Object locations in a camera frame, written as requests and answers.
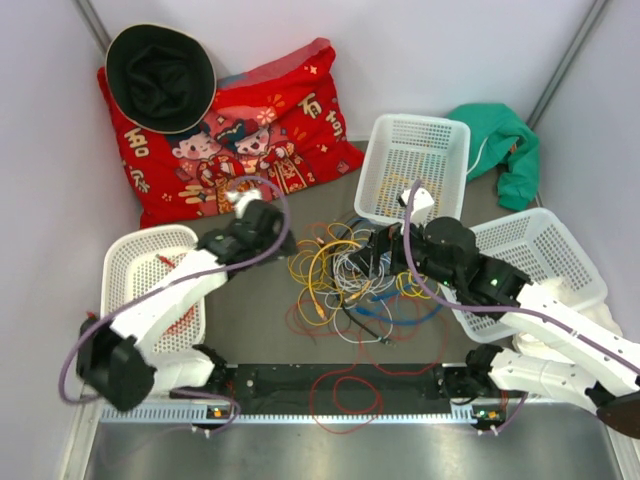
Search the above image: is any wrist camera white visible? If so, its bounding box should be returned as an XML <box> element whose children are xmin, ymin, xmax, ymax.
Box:
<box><xmin>398</xmin><ymin>187</ymin><xmax>435</xmax><ymax>225</ymax></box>
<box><xmin>226</xmin><ymin>188</ymin><xmax>263</xmax><ymax>219</ymax></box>

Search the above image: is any black round hat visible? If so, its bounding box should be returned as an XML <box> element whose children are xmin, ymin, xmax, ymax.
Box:
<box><xmin>104</xmin><ymin>23</ymin><xmax>217</xmax><ymax>134</ymax></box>

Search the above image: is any white basket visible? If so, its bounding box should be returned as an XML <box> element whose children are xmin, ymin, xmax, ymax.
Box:
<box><xmin>100</xmin><ymin>224</ymin><xmax>215</xmax><ymax>378</ymax></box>
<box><xmin>354</xmin><ymin>114</ymin><xmax>470</xmax><ymax>225</ymax></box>
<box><xmin>471</xmin><ymin>208</ymin><xmax>608</xmax><ymax>312</ymax></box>

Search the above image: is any blue cable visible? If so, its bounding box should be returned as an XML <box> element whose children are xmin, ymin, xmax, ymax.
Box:
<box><xmin>339</xmin><ymin>219</ymin><xmax>446</xmax><ymax>326</ymax></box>

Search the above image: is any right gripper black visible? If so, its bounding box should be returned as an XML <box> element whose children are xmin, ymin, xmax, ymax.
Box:
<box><xmin>349</xmin><ymin>209</ymin><xmax>459</xmax><ymax>290</ymax></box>

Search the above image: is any white basket centre back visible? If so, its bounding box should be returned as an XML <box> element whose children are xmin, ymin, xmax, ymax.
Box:
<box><xmin>354</xmin><ymin>114</ymin><xmax>470</xmax><ymax>225</ymax></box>

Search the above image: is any white basket left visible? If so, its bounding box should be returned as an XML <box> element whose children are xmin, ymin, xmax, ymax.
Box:
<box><xmin>100</xmin><ymin>224</ymin><xmax>215</xmax><ymax>378</ymax></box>

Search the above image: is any white cloth under basket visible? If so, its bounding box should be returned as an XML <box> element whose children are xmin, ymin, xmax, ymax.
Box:
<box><xmin>512</xmin><ymin>277</ymin><xmax>623</xmax><ymax>364</ymax></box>

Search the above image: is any white basket right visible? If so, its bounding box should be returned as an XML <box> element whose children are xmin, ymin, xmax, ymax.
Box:
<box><xmin>471</xmin><ymin>208</ymin><xmax>608</xmax><ymax>312</ymax></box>

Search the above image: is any yellow thin cable left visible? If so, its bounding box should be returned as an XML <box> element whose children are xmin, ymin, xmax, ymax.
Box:
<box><xmin>288</xmin><ymin>244</ymin><xmax>346</xmax><ymax>326</ymax></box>

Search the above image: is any green cloth garment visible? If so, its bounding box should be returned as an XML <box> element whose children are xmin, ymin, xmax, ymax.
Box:
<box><xmin>446</xmin><ymin>103</ymin><xmax>540</xmax><ymax>212</ymax></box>

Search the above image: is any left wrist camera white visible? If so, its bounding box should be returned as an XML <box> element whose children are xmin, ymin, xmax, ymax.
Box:
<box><xmin>226</xmin><ymin>188</ymin><xmax>263</xmax><ymax>219</ymax></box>

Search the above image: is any red printed pillow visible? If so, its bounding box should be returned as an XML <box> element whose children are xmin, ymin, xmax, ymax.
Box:
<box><xmin>97</xmin><ymin>38</ymin><xmax>364</xmax><ymax>228</ymax></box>

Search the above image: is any red thin cable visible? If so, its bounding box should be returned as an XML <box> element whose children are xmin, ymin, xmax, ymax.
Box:
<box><xmin>85</xmin><ymin>253</ymin><xmax>451</xmax><ymax>435</ymax></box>

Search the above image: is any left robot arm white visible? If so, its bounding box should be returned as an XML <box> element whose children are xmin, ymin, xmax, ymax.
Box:
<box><xmin>76</xmin><ymin>192</ymin><xmax>296</xmax><ymax>412</ymax></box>

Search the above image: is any black base bar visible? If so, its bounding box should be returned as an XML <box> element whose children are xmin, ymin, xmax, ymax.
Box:
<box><xmin>227</xmin><ymin>364</ymin><xmax>451</xmax><ymax>415</ymax></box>

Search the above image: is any thick yellow cable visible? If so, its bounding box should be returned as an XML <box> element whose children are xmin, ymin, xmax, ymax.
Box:
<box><xmin>308</xmin><ymin>239</ymin><xmax>381</xmax><ymax>321</ymax></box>

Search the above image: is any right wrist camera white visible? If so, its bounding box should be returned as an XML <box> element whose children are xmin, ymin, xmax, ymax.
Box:
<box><xmin>398</xmin><ymin>187</ymin><xmax>435</xmax><ymax>225</ymax></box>

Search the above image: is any white grey cable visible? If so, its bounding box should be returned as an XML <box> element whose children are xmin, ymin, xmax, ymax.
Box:
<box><xmin>324</xmin><ymin>247</ymin><xmax>396</xmax><ymax>346</ymax></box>

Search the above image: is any white slotted cable duct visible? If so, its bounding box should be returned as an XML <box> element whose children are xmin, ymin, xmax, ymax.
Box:
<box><xmin>99</xmin><ymin>402</ymin><xmax>506</xmax><ymax>425</ymax></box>

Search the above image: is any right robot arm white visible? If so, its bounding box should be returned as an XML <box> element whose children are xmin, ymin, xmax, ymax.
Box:
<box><xmin>357</xmin><ymin>217</ymin><xmax>639</xmax><ymax>438</ymax></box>

